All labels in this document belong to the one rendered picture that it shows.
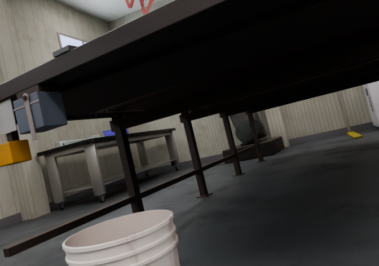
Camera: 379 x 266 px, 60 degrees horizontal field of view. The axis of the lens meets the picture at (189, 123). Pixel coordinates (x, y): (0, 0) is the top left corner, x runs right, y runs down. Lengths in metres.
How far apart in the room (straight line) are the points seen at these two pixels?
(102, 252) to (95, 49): 0.57
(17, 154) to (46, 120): 0.22
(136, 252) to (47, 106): 0.61
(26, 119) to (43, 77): 0.16
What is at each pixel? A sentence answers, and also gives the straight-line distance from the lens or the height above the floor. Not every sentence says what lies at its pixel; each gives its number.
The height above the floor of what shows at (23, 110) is 0.78.
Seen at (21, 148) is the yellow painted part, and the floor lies 0.67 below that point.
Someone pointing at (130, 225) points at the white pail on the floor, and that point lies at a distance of 1.10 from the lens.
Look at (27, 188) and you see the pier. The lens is 5.11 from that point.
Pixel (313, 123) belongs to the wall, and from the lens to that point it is 6.84.
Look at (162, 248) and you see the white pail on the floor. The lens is 0.87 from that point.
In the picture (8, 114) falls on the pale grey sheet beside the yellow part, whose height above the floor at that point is 0.80.
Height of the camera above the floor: 0.55
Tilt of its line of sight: 3 degrees up
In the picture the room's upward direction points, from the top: 13 degrees counter-clockwise
